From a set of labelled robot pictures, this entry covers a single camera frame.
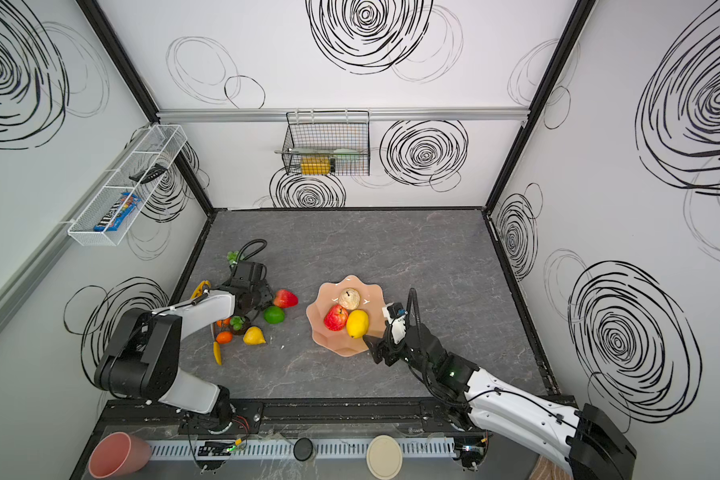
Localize cream round lid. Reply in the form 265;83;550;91
366;435;403;480

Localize small yellow fake pear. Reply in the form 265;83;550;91
243;326;267;346

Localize black round cap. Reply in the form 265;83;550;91
293;438;315;462

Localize pink plastic cup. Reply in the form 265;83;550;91
88;432;152;479

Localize pink scalloped fruit bowl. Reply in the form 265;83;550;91
306;275;386;357

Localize black wire wall basket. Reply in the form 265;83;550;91
275;109;371;176

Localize blue candy packet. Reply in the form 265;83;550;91
93;192;141;232

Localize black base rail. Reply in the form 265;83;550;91
97;397;479;433

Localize red fake strawberry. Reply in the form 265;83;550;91
273;289;299;309

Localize white cable duct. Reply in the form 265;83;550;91
147;437;457;462

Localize yellow sponge in basket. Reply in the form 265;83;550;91
300;155;334;176

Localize dark fake mangosteen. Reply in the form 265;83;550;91
228;316;251;336

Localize green fake grapes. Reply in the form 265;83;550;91
227;251;239;266

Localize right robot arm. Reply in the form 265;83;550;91
363;297;637;479

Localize beige fake pear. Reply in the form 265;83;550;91
337;288;362;311

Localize orange fake tangerine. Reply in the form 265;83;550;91
215;331;234;345

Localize yellow kitchen tongs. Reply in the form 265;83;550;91
190;280;211;300

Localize red fake apple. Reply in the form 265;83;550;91
323;304;350;331

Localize yellow fake lemon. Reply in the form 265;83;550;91
346;309;370;339

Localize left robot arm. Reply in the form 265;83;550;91
93;261;273;420

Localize green fake lime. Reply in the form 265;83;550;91
263;305;286;325

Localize striped brown cloth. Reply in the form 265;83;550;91
528;457;572;480

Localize black remote control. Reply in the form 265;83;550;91
129;164;167;185

